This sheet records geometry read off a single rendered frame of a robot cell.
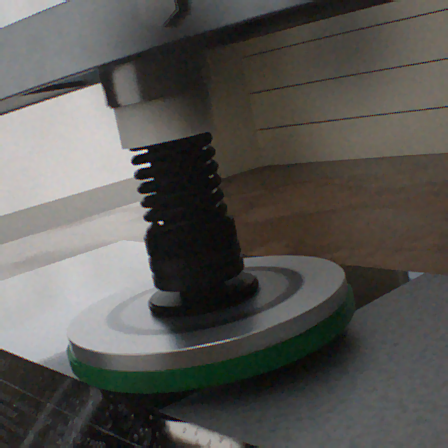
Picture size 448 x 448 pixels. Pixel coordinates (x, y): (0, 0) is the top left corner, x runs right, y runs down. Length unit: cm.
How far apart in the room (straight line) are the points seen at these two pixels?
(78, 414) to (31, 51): 27
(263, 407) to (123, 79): 23
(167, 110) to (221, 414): 20
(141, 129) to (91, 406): 21
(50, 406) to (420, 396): 30
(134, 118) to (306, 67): 835
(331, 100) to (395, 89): 98
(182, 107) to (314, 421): 22
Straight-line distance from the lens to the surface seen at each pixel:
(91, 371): 48
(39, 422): 60
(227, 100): 940
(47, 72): 49
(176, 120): 48
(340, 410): 43
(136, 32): 45
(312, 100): 884
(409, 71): 788
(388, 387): 44
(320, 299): 48
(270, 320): 45
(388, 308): 58
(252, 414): 44
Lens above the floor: 106
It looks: 10 degrees down
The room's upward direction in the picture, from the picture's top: 12 degrees counter-clockwise
